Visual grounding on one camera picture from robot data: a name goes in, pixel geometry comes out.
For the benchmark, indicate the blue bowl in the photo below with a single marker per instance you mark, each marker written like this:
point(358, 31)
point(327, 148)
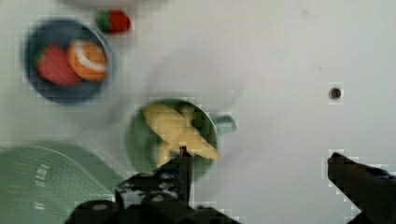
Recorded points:
point(61, 32)

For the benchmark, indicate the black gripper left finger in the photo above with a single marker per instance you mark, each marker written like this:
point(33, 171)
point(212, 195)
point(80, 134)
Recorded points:
point(173, 178)

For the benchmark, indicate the small red strawberry toy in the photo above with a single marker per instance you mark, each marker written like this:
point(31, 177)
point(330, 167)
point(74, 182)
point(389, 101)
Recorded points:
point(112, 21)

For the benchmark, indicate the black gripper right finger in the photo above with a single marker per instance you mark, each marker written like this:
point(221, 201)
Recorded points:
point(371, 189)

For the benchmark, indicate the plush strawberry in bowl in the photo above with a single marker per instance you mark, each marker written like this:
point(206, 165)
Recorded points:
point(52, 65)

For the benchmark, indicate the green oval colander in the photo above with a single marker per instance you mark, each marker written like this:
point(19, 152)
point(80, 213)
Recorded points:
point(42, 183)

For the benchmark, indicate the orange slice toy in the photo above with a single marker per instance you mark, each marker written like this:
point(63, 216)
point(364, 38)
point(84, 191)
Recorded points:
point(88, 60)

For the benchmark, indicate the peeled plush banana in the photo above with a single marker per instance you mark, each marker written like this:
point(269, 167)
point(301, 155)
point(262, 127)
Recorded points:
point(175, 130)

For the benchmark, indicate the green mug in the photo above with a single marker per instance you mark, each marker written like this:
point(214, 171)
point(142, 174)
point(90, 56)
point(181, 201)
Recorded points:
point(141, 142)

